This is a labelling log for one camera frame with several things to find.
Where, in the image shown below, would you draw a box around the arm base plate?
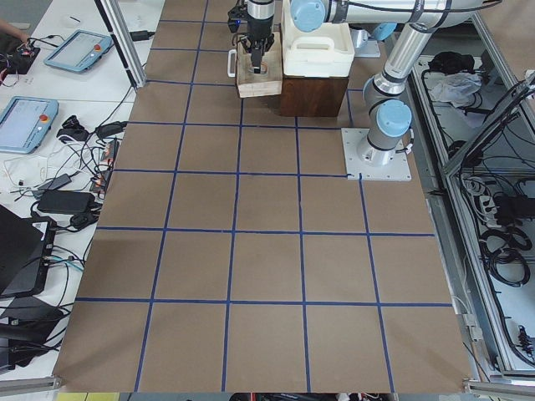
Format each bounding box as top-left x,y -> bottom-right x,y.
341,128 -> 412,181
350,28 -> 380,58

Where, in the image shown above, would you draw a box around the orange grey scissors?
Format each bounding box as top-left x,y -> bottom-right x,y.
248,63 -> 268,75

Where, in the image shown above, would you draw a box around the black power adapter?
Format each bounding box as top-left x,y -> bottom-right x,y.
37,190 -> 95,215

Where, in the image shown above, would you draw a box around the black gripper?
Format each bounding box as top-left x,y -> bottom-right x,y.
239,17 -> 274,67

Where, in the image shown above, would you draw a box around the black laptop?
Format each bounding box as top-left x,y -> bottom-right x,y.
1,206 -> 57,298

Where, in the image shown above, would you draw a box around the black and white cloth heap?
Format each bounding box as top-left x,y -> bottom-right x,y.
428,51 -> 482,108

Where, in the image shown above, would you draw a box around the blue teach pendant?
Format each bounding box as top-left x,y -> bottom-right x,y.
1,96 -> 59,155
43,29 -> 114,74

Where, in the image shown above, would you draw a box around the upper blue teach pendant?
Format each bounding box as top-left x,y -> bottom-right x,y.
43,29 -> 114,74

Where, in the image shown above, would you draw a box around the aluminium frame post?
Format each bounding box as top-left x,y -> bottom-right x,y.
94,0 -> 146,90

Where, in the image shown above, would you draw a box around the dark brown wooden cabinet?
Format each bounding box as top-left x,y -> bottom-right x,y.
280,75 -> 349,118

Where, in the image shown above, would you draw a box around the white plastic tray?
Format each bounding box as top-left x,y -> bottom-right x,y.
281,1 -> 354,78

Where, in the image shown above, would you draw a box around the lower blue teach pendant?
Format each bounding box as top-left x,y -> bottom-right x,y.
1,96 -> 59,155

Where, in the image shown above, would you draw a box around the wooden drawer with white handle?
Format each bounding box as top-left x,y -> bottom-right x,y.
227,32 -> 285,99

